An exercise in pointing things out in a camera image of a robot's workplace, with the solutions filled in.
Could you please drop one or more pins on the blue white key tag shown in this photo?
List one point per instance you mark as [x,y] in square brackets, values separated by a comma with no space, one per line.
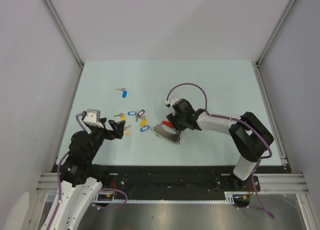
[132,113]

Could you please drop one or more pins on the blue tag key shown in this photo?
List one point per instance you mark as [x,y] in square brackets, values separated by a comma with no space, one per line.
[145,128]
[124,92]

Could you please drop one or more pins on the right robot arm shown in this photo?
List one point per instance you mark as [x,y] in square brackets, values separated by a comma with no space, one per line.
[251,138]

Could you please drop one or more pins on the black key tag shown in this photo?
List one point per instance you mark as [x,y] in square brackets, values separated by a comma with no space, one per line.
[140,113]

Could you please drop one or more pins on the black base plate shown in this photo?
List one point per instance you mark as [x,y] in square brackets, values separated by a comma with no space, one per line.
[175,183]

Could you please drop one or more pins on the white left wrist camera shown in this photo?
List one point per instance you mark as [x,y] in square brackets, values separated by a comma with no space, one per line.
[92,118]

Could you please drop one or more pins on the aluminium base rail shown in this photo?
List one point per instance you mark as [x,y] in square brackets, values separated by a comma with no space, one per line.
[282,184]

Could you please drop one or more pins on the aluminium frame post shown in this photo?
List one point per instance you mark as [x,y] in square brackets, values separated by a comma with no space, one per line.
[276,31]
[49,5]

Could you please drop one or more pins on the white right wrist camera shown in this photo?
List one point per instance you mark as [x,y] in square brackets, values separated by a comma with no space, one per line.
[171,102]

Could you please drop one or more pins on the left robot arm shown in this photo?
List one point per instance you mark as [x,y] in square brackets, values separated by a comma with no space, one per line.
[79,180]

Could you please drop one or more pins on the white slotted cable duct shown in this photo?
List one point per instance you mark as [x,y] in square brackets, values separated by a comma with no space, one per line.
[228,200]

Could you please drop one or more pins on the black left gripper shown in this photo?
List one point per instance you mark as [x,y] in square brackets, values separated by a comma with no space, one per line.
[117,127]

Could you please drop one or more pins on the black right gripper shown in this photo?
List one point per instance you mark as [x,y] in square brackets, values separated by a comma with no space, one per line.
[173,119]

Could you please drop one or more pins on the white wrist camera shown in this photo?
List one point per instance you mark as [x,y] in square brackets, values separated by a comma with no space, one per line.
[171,102]
[92,118]

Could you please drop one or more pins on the yellow tag key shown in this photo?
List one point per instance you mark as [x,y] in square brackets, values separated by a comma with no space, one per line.
[121,116]
[125,130]
[142,119]

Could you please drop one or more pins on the aluminium frame post left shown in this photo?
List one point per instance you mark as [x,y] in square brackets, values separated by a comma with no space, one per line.
[49,5]

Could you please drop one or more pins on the red-handled metal key organizer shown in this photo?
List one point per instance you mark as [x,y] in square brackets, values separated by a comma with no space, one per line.
[166,131]

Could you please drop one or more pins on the aluminium frame post right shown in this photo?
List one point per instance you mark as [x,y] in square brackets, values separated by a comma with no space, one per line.
[276,31]

